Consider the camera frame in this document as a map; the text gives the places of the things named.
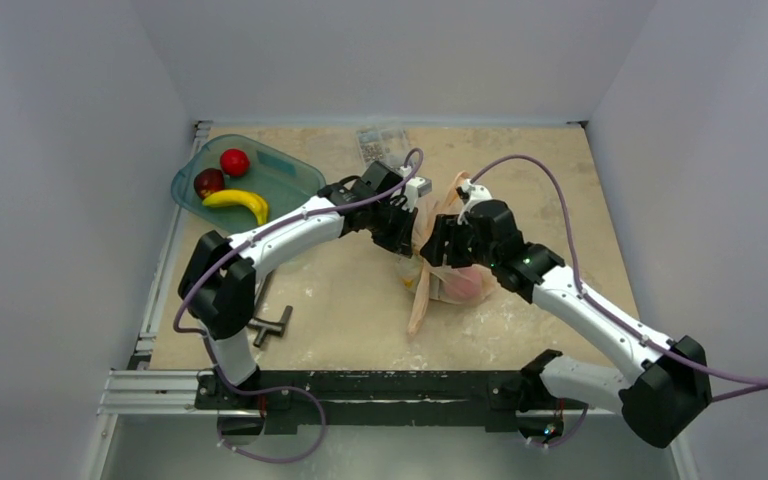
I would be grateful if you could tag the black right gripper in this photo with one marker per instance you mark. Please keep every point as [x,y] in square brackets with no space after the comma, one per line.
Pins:
[445,242]

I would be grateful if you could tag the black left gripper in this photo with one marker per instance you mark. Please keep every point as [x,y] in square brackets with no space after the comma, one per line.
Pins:
[401,242]

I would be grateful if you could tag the translucent orange plastic bag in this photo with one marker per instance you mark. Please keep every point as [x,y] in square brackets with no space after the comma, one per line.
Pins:
[464,285]

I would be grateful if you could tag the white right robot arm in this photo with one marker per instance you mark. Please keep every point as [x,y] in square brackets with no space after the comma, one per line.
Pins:
[655,383]

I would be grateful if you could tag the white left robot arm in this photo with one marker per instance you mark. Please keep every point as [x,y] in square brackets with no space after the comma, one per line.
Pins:
[219,286]

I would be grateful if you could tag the yellow fake banana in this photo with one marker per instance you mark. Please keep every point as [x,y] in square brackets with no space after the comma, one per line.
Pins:
[256,204]

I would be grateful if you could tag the dark red fake apple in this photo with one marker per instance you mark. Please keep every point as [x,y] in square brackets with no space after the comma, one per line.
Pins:
[208,182]

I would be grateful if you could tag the clear screw organizer box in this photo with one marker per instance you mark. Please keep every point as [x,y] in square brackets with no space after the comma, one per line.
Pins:
[386,143]

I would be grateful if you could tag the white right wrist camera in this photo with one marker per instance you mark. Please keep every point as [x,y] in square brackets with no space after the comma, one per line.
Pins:
[471,194]

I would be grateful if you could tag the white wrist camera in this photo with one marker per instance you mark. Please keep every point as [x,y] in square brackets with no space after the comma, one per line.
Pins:
[471,194]
[413,191]

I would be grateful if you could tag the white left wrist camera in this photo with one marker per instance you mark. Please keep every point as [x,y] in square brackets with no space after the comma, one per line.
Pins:
[413,191]

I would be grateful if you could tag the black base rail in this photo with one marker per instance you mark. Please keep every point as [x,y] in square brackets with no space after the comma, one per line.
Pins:
[497,401]

